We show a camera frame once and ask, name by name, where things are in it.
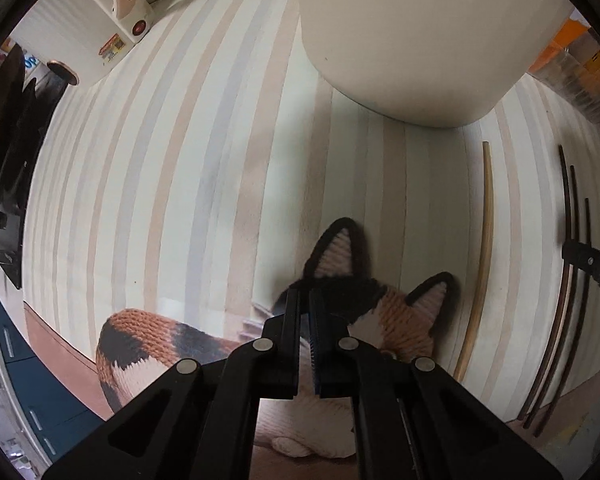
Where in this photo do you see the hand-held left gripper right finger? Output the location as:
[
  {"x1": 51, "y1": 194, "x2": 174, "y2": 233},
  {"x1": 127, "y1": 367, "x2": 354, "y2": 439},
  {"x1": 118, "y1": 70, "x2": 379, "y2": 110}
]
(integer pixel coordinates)
[{"x1": 309, "y1": 287, "x2": 564, "y2": 480}]

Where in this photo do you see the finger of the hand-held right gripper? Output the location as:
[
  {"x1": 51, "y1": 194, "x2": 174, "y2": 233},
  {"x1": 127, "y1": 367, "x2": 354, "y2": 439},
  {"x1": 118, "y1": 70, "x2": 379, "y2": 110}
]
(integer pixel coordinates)
[{"x1": 561, "y1": 241, "x2": 600, "y2": 302}]

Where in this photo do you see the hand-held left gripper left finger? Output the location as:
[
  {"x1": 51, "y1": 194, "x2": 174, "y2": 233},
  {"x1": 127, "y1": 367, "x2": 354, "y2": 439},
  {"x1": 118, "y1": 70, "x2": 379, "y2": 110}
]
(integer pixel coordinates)
[{"x1": 42, "y1": 287, "x2": 301, "y2": 480}]

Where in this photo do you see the dark brown chopstick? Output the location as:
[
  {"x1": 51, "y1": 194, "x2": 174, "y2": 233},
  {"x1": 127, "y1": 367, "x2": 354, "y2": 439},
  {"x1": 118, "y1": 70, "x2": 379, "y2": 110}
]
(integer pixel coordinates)
[
  {"x1": 516, "y1": 145, "x2": 578, "y2": 421},
  {"x1": 522, "y1": 165, "x2": 586, "y2": 430},
  {"x1": 532, "y1": 198, "x2": 594, "y2": 437}
]

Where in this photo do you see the light wooden chopstick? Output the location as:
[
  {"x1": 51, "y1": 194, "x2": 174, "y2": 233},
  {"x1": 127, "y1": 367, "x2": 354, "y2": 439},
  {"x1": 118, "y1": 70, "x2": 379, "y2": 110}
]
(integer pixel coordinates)
[{"x1": 452, "y1": 141, "x2": 496, "y2": 383}]

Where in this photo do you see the cream cylindrical chopstick holder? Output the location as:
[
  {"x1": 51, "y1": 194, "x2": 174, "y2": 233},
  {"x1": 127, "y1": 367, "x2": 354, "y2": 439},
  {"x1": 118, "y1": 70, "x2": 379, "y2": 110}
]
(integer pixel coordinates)
[{"x1": 299, "y1": 0, "x2": 582, "y2": 129}]

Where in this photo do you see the clear plastic condiment tray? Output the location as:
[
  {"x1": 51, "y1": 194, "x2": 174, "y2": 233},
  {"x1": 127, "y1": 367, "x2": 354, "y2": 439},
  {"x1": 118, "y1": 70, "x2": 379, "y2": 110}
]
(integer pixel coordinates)
[{"x1": 527, "y1": 10, "x2": 600, "y2": 127}]

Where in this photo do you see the striped cat print mat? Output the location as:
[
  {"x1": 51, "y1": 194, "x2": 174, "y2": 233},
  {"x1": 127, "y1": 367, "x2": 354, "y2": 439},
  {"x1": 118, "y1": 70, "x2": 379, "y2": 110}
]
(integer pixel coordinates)
[{"x1": 22, "y1": 0, "x2": 600, "y2": 461}]

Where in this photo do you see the blue kitchen cabinet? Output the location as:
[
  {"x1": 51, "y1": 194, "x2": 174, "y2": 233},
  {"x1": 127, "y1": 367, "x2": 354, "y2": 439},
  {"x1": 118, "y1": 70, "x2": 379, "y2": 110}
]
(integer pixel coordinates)
[{"x1": 0, "y1": 290, "x2": 106, "y2": 463}]

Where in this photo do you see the black gas stove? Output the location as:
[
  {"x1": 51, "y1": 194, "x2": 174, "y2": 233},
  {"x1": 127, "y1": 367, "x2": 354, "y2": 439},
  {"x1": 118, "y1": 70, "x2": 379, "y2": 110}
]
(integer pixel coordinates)
[{"x1": 0, "y1": 42, "x2": 48, "y2": 291}]

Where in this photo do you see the cream electric kettle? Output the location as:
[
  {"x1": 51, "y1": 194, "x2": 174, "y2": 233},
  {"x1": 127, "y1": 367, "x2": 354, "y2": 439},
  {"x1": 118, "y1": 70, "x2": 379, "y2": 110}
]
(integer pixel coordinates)
[{"x1": 22, "y1": 0, "x2": 156, "y2": 87}]

